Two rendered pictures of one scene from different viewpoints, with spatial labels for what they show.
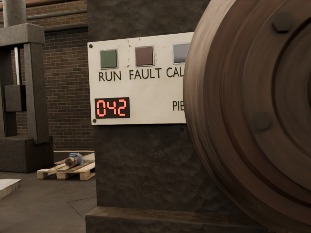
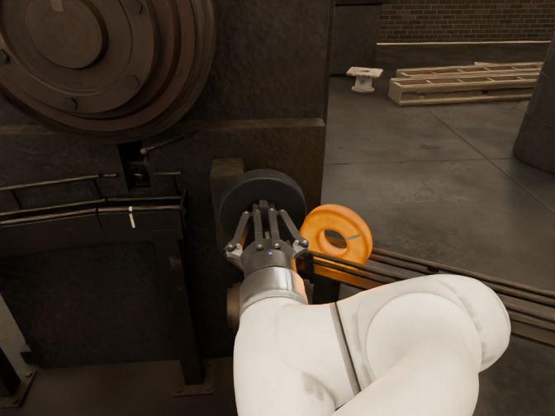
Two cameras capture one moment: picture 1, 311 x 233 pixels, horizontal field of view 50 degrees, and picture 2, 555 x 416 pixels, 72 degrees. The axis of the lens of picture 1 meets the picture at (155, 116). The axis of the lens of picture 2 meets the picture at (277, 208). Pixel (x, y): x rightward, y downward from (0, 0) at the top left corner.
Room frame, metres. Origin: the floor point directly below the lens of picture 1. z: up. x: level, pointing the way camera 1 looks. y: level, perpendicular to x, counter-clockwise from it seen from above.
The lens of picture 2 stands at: (-0.38, -0.32, 1.21)
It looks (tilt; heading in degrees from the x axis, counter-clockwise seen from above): 33 degrees down; 339
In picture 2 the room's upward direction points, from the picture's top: straight up
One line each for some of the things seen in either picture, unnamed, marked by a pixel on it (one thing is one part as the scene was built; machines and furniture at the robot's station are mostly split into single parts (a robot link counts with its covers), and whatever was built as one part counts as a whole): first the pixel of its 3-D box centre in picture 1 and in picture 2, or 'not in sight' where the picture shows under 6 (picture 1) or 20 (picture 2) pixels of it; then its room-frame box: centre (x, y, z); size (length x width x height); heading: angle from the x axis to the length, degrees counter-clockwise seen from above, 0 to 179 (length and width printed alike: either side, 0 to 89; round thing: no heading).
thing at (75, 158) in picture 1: (77, 158); not in sight; (5.03, 1.21, 0.25); 0.40 x 0.24 x 0.22; 163
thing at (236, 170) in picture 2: not in sight; (230, 206); (0.44, -0.51, 0.68); 0.11 x 0.08 x 0.24; 163
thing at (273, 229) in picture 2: not in sight; (273, 234); (0.09, -0.50, 0.84); 0.11 x 0.01 x 0.04; 163
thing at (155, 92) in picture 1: (146, 81); not in sight; (0.70, 0.01, 1.15); 0.26 x 0.02 x 0.18; 73
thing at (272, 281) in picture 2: not in sight; (272, 301); (-0.04, -0.45, 0.83); 0.09 x 0.06 x 0.09; 74
